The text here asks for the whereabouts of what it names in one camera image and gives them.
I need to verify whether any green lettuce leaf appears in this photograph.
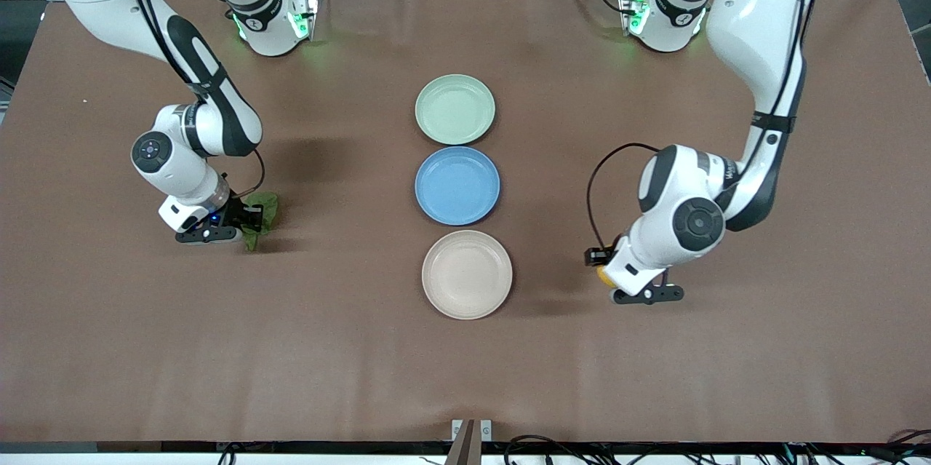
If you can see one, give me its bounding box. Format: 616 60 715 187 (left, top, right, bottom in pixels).
241 192 280 253

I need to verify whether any beige round plate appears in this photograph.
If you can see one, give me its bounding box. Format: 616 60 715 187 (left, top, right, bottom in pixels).
422 230 514 321

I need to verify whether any blue round plate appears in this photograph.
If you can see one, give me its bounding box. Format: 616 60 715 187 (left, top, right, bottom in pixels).
415 146 502 226

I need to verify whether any light green round plate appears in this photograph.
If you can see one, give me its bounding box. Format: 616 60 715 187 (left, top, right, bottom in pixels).
415 73 496 146

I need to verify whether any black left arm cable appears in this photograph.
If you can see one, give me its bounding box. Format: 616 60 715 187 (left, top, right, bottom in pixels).
586 0 810 249

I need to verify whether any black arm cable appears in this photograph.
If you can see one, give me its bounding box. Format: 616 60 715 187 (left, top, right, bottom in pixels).
586 0 810 249
115 0 266 198

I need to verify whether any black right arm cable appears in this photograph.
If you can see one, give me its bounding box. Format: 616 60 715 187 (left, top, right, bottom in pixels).
115 0 266 198

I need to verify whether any metal table edge bracket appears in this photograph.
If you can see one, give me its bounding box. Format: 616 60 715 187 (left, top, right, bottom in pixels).
451 419 493 444

